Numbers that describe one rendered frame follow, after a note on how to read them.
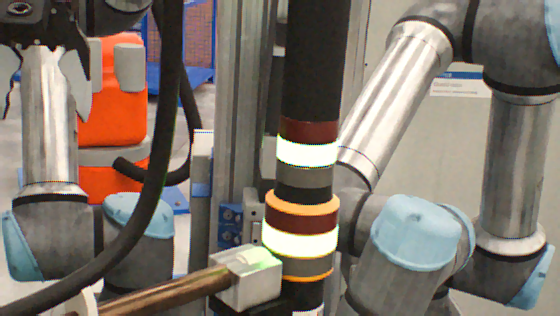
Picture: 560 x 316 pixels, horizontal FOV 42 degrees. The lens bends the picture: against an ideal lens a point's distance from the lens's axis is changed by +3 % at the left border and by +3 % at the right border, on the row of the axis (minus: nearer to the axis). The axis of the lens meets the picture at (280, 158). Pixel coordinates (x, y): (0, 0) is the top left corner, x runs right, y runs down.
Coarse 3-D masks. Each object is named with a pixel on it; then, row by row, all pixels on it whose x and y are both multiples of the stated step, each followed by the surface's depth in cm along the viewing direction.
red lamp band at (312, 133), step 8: (280, 120) 39; (288, 120) 38; (296, 120) 38; (336, 120) 38; (280, 128) 39; (288, 128) 38; (296, 128) 38; (304, 128) 38; (312, 128) 38; (320, 128) 38; (328, 128) 38; (336, 128) 39; (288, 136) 38; (296, 136) 38; (304, 136) 38; (312, 136) 38; (320, 136) 38; (328, 136) 38; (336, 136) 39
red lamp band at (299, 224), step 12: (264, 216) 41; (276, 216) 39; (288, 216) 39; (300, 216) 39; (312, 216) 39; (324, 216) 39; (336, 216) 40; (276, 228) 40; (288, 228) 39; (300, 228) 39; (312, 228) 39; (324, 228) 39
